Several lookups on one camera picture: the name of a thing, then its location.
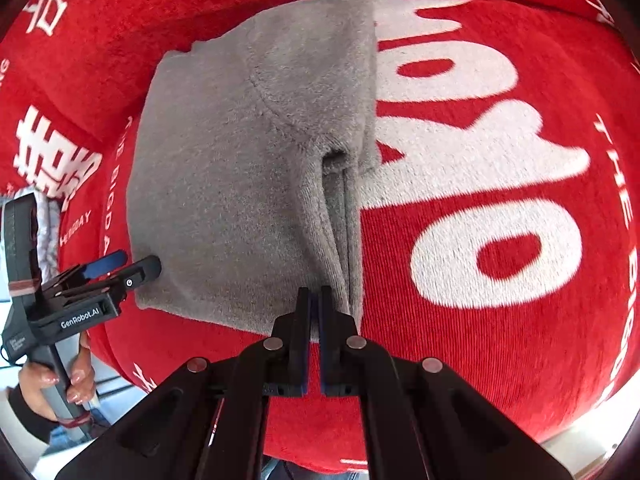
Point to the light quilted cloth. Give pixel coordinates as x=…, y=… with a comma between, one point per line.
x=49, y=232

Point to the red printed blanket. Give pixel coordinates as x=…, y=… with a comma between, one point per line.
x=500, y=170

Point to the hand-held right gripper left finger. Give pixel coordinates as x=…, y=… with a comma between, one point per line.
x=303, y=355

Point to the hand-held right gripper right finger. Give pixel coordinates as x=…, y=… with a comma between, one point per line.
x=326, y=355

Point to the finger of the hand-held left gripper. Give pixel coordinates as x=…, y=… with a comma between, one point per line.
x=107, y=261
x=145, y=269

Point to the grey fleece garment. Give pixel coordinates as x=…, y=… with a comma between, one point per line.
x=225, y=160

